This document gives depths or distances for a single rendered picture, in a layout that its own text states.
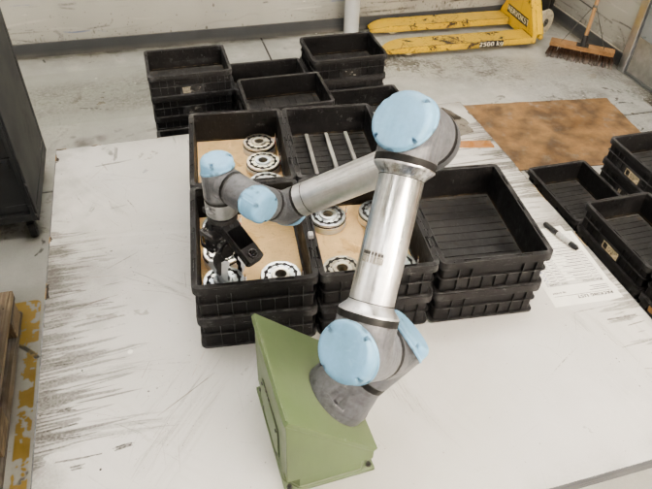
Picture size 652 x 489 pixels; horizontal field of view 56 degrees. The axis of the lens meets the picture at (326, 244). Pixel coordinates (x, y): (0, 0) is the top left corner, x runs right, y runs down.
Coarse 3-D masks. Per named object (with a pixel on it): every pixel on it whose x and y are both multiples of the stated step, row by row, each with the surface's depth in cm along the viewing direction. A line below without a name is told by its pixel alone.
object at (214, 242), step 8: (208, 216) 141; (208, 224) 146; (216, 224) 140; (224, 224) 140; (200, 232) 147; (208, 232) 146; (216, 232) 146; (208, 240) 146; (216, 240) 144; (224, 240) 144; (208, 248) 149; (216, 248) 145; (224, 248) 145; (232, 248) 147; (224, 256) 146
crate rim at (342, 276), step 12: (300, 180) 173; (312, 228) 158; (420, 228) 159; (312, 240) 154; (432, 252) 152; (408, 264) 148; (420, 264) 149; (432, 264) 149; (324, 276) 145; (336, 276) 145; (348, 276) 146
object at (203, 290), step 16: (192, 192) 167; (192, 208) 163; (192, 224) 157; (304, 224) 161; (192, 240) 153; (192, 256) 148; (192, 272) 144; (192, 288) 141; (208, 288) 140; (224, 288) 141; (240, 288) 142; (256, 288) 143; (272, 288) 144
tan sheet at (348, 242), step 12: (348, 216) 177; (348, 228) 173; (360, 228) 173; (324, 240) 169; (336, 240) 169; (348, 240) 170; (360, 240) 170; (324, 252) 165; (336, 252) 166; (348, 252) 166; (408, 252) 166
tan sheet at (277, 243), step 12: (252, 228) 172; (264, 228) 172; (276, 228) 172; (288, 228) 172; (204, 240) 168; (264, 240) 168; (276, 240) 169; (288, 240) 169; (264, 252) 165; (276, 252) 165; (288, 252) 165; (264, 264) 161; (300, 264) 162; (204, 276) 157; (252, 276) 158
